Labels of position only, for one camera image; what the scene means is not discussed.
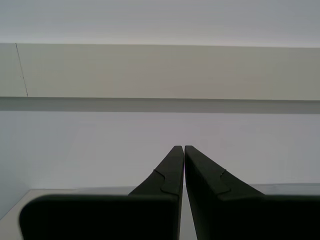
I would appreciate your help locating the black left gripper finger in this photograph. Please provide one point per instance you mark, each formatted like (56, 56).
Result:
(237, 215)
(112, 217)

